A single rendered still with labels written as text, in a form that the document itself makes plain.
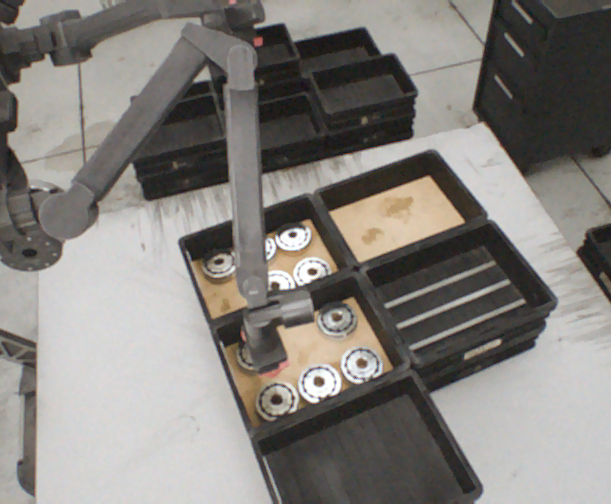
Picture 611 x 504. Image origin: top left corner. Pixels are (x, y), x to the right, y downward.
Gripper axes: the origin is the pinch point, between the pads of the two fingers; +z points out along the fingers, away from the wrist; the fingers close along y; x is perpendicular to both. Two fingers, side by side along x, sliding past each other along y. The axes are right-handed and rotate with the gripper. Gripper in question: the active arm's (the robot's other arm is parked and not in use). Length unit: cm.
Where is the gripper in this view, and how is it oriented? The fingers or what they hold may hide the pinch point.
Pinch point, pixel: (268, 362)
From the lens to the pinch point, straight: 125.7
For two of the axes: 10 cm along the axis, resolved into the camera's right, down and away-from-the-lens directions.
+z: 0.4, 6.0, 8.0
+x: -9.3, 3.1, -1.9
